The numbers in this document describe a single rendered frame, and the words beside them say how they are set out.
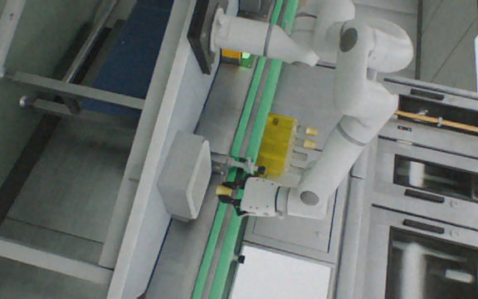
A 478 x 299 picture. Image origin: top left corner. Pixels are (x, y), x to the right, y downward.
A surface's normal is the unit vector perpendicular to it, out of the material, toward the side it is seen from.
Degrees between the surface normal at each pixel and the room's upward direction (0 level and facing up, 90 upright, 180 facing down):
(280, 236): 90
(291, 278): 90
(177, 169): 90
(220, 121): 90
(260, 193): 106
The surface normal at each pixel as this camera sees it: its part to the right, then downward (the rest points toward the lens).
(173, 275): 0.02, -0.48
